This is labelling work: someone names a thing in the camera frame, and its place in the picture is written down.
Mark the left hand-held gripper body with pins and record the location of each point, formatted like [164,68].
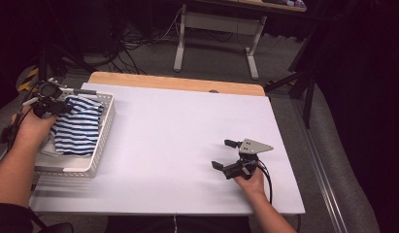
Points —
[48,105]

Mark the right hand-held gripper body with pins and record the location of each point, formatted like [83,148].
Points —
[249,161]

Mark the blue white striped shirt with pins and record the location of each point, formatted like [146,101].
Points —
[79,129]

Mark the white perforated plastic basket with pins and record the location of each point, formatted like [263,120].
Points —
[100,142]

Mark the person's right hand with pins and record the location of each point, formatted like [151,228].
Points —
[252,186]

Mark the person's left hand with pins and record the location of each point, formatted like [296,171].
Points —
[33,129]

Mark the yellow black floor tape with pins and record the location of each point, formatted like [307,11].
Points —
[32,73]

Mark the black tripod stand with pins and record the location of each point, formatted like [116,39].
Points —
[42,64]

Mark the black metal stand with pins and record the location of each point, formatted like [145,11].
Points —
[308,103]

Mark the grey metal frame desk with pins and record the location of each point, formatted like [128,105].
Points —
[219,22]

